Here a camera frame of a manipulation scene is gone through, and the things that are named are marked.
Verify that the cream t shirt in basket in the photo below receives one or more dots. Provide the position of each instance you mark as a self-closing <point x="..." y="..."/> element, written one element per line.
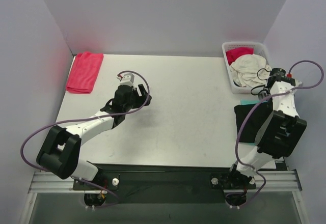
<point x="250" y="70"/>

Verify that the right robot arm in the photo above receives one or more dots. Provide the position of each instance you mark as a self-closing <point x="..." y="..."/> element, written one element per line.
<point x="274" y="127"/>

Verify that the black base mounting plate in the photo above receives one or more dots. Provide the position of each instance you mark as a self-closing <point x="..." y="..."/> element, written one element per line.
<point x="150" y="184"/>

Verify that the folded pink t shirt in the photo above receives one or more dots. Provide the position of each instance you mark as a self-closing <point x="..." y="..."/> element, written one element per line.
<point x="84" y="72"/>

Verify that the white laundry basket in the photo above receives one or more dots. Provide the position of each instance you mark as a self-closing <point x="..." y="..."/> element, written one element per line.
<point x="259" y="49"/>

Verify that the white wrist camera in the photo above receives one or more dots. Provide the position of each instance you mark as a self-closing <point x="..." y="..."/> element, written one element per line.
<point x="293" y="81"/>
<point x="126" y="79"/>

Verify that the red t shirt in basket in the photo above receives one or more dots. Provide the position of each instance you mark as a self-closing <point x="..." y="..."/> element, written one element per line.
<point x="233" y="54"/>

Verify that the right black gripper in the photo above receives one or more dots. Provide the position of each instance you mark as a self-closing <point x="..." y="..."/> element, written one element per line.
<point x="277" y="72"/>

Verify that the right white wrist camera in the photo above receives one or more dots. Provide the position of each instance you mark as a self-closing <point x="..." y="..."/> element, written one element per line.
<point x="293" y="81"/>

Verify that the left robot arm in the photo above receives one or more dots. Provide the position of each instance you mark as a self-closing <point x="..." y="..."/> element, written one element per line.
<point x="59" y="153"/>

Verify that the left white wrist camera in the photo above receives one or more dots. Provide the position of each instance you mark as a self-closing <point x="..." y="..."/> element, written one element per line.
<point x="126" y="79"/>

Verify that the black t shirt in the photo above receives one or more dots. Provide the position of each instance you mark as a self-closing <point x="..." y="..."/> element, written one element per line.
<point x="249" y="122"/>

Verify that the folded teal t shirt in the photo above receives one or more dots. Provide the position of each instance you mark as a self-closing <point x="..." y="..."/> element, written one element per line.
<point x="248" y="102"/>

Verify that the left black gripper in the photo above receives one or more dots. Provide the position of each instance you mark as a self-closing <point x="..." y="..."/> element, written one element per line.
<point x="137" y="95"/>

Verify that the aluminium rail frame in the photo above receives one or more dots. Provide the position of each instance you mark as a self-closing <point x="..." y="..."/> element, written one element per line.
<point x="53" y="200"/>

